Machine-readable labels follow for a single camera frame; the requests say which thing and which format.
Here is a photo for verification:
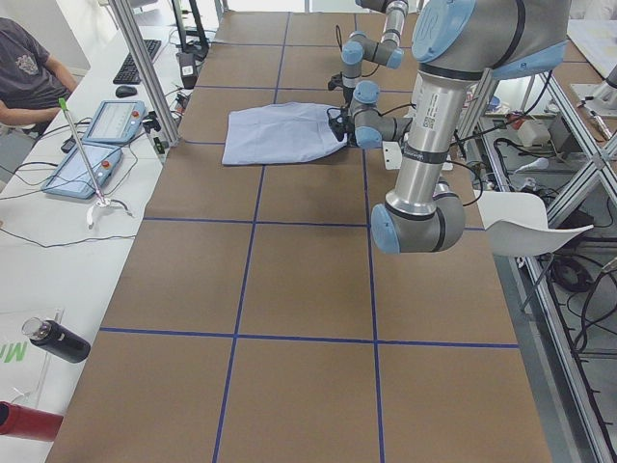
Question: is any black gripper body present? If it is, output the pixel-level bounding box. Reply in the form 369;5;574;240
340;113;357;145
341;75;358;99

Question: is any light blue striped shirt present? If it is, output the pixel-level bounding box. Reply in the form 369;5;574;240
222;102;347;166

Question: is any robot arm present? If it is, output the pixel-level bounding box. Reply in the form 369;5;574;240
339;0;571;254
338;0;409;104

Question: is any white plastic chair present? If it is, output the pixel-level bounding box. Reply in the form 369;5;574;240
474;190;593;258

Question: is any black keyboard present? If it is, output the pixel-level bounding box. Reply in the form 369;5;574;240
112;39;163;86

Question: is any black computer mouse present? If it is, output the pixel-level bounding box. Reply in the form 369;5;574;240
115;85;138;98

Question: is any upper blue teach pendant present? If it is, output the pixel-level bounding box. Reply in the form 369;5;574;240
82;99;146;145

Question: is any blue teach pendant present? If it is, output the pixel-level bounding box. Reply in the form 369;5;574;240
82;99;146;145
40;143;122;200

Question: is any lower blue teach pendant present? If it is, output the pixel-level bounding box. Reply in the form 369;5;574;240
40;143;122;200

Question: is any metal rod green tip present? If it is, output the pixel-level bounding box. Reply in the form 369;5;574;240
59;97;111;207

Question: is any seated person dark shirt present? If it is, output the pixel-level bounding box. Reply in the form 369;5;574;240
1;17;77;133

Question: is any black water bottle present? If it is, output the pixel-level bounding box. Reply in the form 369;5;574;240
21;317;91;364

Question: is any red water bottle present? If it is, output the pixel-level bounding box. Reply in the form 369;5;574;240
1;401;64;442

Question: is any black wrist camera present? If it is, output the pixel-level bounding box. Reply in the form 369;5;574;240
326;107;348;142
327;72;343;91

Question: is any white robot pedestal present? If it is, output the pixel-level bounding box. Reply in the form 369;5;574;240
381;103;453;172

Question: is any aluminium frame post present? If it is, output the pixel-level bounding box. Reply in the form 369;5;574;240
109;0;179;147

